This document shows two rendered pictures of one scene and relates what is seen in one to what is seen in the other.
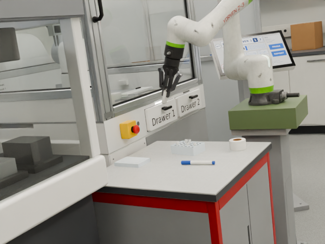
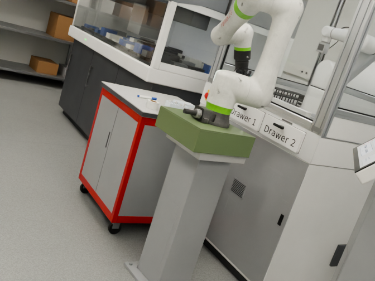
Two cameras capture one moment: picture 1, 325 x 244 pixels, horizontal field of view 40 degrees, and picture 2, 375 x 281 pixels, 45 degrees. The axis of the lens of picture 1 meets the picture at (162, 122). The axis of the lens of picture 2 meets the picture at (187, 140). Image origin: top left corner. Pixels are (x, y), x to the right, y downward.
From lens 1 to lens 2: 3.91 m
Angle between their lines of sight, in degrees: 109
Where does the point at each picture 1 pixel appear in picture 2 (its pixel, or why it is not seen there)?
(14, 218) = (124, 61)
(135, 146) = not seen: hidden behind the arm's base
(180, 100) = (268, 119)
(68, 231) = not seen: hidden behind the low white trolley
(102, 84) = (216, 59)
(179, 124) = (261, 141)
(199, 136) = (281, 182)
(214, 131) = not seen: outside the picture
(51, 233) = (137, 86)
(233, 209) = (107, 107)
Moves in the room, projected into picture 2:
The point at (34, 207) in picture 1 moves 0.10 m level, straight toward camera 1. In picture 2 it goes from (128, 63) to (115, 58)
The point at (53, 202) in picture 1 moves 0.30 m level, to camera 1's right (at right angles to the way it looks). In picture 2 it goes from (131, 67) to (106, 64)
